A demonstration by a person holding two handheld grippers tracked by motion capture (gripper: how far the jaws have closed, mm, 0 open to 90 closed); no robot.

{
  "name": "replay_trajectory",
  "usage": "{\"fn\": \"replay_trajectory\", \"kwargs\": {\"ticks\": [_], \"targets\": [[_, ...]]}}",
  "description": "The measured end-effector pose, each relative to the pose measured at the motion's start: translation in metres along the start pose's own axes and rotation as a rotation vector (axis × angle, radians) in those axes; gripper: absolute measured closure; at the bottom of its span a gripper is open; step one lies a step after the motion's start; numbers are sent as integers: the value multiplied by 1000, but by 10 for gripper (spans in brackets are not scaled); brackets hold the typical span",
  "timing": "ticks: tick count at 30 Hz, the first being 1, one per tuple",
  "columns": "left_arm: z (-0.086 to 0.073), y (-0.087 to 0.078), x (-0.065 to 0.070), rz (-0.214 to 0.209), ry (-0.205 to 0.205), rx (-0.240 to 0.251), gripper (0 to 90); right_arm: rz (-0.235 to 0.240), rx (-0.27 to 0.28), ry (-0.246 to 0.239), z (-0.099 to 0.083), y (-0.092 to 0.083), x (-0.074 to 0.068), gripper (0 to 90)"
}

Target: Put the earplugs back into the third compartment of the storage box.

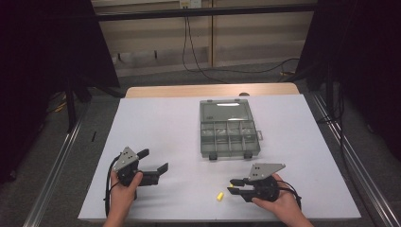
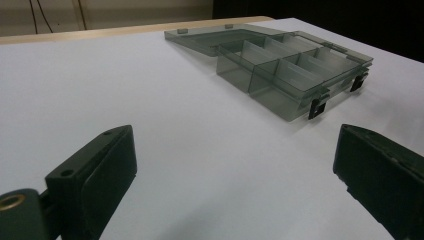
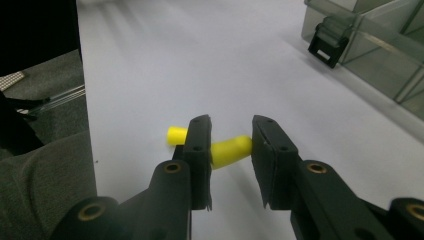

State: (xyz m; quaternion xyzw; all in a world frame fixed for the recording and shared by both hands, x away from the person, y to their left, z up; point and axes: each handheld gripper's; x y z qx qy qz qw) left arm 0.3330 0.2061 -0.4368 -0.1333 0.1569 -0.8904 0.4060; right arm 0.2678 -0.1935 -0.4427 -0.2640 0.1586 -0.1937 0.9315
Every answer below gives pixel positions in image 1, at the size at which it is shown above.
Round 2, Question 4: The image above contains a white table cover board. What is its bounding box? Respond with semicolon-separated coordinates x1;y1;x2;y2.
78;94;362;221

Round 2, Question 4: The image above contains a black curtain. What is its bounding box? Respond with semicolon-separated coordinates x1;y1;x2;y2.
0;0;121;184
296;0;401;163

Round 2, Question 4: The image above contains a black hanging wall cable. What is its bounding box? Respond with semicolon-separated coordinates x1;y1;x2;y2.
182;15;229;84

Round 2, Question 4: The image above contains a black floor cable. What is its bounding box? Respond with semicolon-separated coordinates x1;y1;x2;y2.
201;57;301;76

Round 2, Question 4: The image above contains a left hand-held gripper cable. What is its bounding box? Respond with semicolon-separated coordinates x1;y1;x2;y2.
103;154;123;218

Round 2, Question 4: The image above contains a right hand-held gripper cable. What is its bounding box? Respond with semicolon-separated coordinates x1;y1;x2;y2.
277;180;303;211

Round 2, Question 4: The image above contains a black horizontal metal bar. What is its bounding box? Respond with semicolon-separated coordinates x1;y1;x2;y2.
96;3;316;23

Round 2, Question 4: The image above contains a person's right hand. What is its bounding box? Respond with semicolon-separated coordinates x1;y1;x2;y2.
252;173;302;220

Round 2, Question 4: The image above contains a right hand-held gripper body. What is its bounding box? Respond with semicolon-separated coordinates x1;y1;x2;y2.
240;163;287;202

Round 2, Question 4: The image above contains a hand-held gripper cable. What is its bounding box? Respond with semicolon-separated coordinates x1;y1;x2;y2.
277;180;303;211
103;154;123;218

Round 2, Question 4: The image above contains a metal floor rail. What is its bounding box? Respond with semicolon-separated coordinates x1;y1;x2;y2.
23;103;87;227
311;93;401;227

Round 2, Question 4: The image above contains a black metal stand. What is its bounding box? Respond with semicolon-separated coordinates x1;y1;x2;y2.
64;78;78;133

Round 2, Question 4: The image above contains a grey plastic compartment box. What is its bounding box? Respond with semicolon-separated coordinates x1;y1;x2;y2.
199;98;264;161

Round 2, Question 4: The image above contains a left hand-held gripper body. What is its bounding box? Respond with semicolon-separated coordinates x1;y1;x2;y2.
112;146;159;187

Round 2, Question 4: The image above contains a person's left hand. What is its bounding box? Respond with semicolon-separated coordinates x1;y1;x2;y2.
107;172;144;218

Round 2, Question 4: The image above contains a white wall socket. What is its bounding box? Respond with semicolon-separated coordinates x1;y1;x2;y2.
179;0;202;9

